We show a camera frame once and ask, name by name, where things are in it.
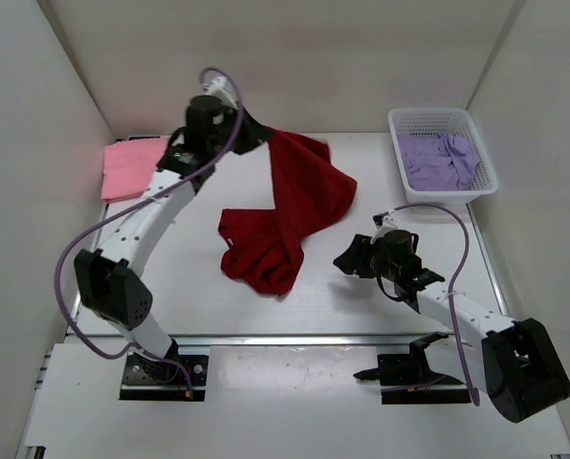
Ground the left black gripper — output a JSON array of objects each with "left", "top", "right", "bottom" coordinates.
[{"left": 208, "top": 100, "right": 273, "bottom": 159}]

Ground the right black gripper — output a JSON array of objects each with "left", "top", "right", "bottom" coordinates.
[{"left": 335, "top": 234, "right": 400, "bottom": 282}]

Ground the red t shirt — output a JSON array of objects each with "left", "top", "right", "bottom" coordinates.
[{"left": 218, "top": 130, "right": 358, "bottom": 296}]

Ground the pink t shirt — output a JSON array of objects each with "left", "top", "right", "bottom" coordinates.
[{"left": 101, "top": 138, "right": 167, "bottom": 203}]

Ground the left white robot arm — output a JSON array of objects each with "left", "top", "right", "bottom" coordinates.
[{"left": 74, "top": 89, "right": 272, "bottom": 383}]

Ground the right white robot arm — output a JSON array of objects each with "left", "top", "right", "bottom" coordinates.
[{"left": 333, "top": 229, "right": 570, "bottom": 423}]

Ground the lavender t shirt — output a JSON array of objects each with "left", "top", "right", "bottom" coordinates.
[{"left": 397, "top": 133, "right": 481, "bottom": 191}]

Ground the white plastic basket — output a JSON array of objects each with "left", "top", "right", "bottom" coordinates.
[{"left": 388, "top": 107, "right": 497, "bottom": 206}]

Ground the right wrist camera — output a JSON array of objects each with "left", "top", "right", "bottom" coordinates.
[{"left": 372, "top": 212, "right": 398, "bottom": 242}]

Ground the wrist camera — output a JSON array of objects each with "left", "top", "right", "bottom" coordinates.
[
  {"left": 372, "top": 212, "right": 398, "bottom": 242},
  {"left": 202, "top": 76, "right": 238, "bottom": 109}
]

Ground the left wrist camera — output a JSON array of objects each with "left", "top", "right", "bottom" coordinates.
[{"left": 202, "top": 76, "right": 238, "bottom": 109}]

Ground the aluminium rail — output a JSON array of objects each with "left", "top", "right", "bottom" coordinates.
[{"left": 174, "top": 334, "right": 458, "bottom": 348}]

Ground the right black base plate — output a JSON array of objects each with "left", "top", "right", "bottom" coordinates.
[{"left": 353, "top": 332, "right": 471, "bottom": 405}]

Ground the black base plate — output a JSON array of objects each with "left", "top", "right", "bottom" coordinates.
[
  {"left": 353, "top": 332, "right": 471, "bottom": 405},
  {"left": 119, "top": 353, "right": 209, "bottom": 403}
]

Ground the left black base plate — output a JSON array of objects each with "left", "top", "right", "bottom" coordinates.
[{"left": 119, "top": 353, "right": 209, "bottom": 403}]

